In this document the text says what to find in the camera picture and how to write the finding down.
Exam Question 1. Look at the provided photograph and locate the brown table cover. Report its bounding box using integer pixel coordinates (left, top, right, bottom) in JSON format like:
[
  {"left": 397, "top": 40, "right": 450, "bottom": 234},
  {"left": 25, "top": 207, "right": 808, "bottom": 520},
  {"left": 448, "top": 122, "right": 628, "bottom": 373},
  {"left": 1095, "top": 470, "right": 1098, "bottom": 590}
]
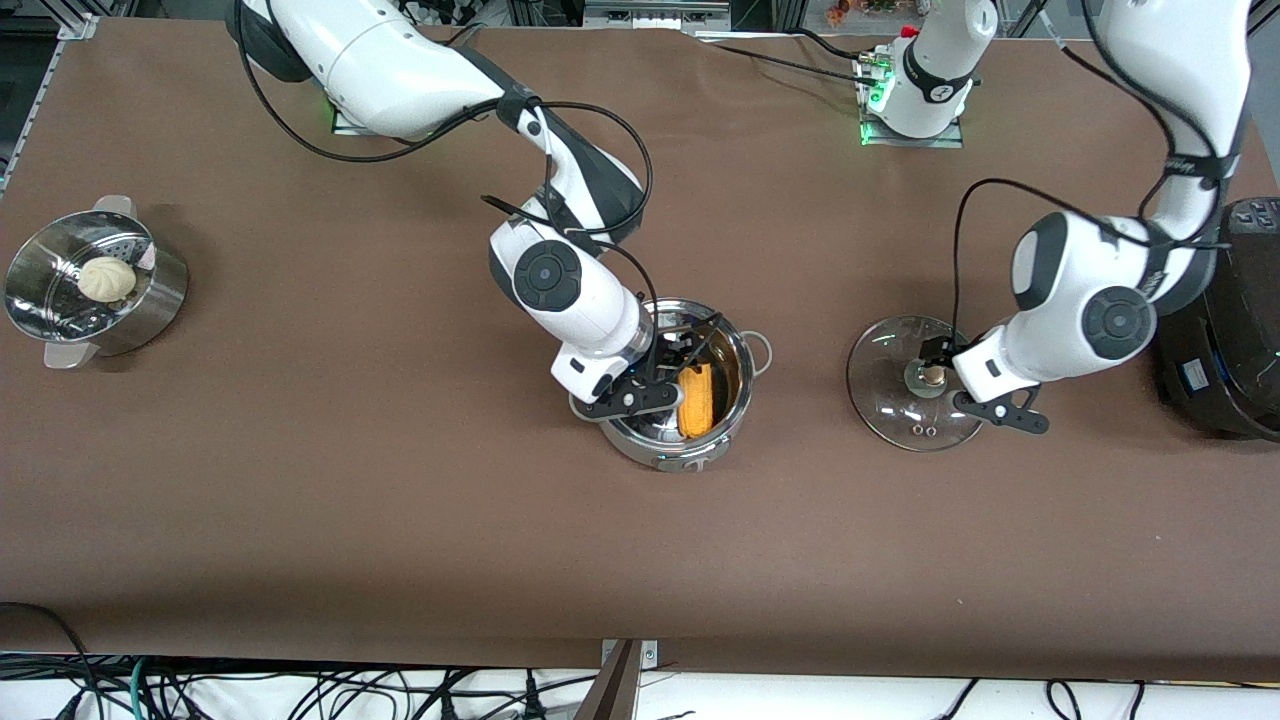
[{"left": 0, "top": 18, "right": 1280, "bottom": 683}]

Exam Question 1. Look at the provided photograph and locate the glass pot lid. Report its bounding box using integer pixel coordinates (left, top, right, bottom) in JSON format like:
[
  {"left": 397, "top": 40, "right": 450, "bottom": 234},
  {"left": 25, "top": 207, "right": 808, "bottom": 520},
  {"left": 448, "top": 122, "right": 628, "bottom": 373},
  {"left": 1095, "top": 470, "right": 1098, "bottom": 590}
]
[{"left": 847, "top": 316, "right": 986, "bottom": 453}]

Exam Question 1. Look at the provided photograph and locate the white steamed bun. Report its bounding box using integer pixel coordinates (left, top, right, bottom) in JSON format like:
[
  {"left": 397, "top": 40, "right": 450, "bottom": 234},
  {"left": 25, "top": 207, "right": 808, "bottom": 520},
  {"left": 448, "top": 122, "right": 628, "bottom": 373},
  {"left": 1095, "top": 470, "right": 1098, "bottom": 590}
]
[{"left": 78, "top": 256, "right": 138, "bottom": 303}]

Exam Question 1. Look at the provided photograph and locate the dark metal bar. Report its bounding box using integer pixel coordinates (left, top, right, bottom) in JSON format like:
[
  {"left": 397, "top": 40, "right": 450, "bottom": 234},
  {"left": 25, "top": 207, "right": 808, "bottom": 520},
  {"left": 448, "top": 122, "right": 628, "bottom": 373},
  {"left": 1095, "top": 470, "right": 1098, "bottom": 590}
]
[{"left": 575, "top": 640, "right": 641, "bottom": 720}]

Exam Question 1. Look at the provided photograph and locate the yellow corn cob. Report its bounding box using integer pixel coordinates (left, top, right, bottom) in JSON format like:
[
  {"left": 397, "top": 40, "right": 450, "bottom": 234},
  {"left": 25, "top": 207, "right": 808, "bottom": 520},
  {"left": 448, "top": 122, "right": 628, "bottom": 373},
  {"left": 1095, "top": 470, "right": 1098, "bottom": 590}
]
[{"left": 677, "top": 363, "right": 715, "bottom": 439}]

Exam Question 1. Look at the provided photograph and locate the short black left base cable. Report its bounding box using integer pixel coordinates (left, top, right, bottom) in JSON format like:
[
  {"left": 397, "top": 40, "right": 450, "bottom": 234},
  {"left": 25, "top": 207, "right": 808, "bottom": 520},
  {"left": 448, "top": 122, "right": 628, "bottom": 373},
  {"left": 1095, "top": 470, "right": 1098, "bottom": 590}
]
[{"left": 790, "top": 28, "right": 873, "bottom": 63}]

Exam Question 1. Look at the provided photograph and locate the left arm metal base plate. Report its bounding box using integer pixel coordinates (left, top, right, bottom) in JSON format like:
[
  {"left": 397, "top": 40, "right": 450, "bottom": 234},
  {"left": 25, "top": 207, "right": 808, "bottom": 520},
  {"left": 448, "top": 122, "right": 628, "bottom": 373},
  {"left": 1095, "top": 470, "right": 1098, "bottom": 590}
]
[{"left": 855, "top": 50, "right": 966, "bottom": 149}]

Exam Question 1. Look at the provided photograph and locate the stainless steel steamer pot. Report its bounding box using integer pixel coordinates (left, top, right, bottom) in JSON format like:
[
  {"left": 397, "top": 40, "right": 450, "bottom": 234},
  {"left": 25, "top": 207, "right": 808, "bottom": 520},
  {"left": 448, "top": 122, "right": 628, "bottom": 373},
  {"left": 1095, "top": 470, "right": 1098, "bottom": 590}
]
[{"left": 5, "top": 197, "right": 189, "bottom": 370}]

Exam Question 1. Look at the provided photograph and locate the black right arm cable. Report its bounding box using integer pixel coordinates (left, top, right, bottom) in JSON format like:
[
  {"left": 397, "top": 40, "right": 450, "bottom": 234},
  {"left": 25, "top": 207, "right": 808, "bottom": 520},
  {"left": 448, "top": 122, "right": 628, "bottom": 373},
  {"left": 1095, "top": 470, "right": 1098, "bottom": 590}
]
[{"left": 232, "top": 0, "right": 661, "bottom": 346}]

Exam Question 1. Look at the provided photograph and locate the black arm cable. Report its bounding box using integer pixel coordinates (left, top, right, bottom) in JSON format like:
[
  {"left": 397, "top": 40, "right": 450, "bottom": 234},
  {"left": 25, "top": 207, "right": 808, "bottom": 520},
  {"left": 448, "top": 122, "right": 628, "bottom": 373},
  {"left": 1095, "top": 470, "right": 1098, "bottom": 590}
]
[
  {"left": 232, "top": 0, "right": 661, "bottom": 346},
  {"left": 950, "top": 0, "right": 1237, "bottom": 347}
]

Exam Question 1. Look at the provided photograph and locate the grey electronics box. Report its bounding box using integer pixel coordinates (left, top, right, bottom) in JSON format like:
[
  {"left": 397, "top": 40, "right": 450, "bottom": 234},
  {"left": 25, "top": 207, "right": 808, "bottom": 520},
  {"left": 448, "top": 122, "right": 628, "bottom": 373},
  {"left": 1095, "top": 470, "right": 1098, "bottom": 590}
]
[{"left": 583, "top": 0, "right": 733, "bottom": 31}]

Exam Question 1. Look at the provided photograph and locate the black looping floor cable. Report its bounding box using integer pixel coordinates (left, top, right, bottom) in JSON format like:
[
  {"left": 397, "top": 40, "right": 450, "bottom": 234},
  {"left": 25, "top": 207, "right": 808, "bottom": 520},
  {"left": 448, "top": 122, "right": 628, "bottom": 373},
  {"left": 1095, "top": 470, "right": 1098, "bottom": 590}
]
[{"left": 0, "top": 601, "right": 99, "bottom": 720}]

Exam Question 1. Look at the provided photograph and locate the black rice cooker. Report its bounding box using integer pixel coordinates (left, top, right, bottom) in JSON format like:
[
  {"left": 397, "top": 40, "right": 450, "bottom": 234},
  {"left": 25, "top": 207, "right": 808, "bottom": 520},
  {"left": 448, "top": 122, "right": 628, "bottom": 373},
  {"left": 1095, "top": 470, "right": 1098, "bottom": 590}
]
[{"left": 1155, "top": 197, "right": 1280, "bottom": 443}]

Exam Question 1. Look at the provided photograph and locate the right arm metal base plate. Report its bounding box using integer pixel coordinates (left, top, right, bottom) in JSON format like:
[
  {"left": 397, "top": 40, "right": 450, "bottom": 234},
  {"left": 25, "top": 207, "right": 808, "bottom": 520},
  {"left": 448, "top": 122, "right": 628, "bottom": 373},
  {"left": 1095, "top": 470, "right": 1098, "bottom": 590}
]
[{"left": 330, "top": 95, "right": 401, "bottom": 136}]

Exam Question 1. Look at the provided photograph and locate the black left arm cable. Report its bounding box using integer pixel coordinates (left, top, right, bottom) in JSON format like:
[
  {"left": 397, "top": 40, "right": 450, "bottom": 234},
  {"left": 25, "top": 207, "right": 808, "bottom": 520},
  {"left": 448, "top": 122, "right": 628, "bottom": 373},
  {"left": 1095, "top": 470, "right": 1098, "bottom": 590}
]
[{"left": 950, "top": 0, "right": 1237, "bottom": 347}]

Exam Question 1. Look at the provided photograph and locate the long black left base cable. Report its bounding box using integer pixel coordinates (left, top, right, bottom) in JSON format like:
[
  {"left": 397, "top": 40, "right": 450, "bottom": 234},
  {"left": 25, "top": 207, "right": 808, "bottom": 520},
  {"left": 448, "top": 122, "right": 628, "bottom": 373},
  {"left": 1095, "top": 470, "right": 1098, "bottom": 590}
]
[{"left": 712, "top": 42, "right": 869, "bottom": 83}]

